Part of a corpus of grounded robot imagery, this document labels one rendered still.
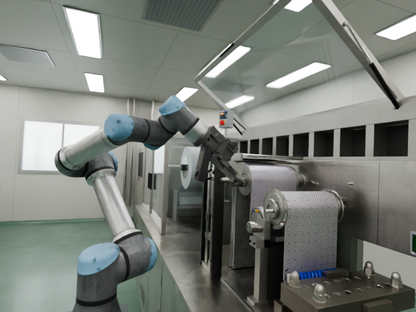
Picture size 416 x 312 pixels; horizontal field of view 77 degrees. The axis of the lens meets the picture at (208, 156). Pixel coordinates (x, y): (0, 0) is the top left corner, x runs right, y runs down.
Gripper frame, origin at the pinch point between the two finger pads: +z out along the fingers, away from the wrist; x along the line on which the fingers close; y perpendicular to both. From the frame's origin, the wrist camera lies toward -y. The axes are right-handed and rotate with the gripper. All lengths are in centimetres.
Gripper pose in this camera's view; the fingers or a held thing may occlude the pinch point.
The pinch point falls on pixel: (238, 181)
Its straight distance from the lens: 89.4
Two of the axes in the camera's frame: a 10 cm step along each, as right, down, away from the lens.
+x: -3.5, 0.1, 9.4
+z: 6.9, 6.8, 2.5
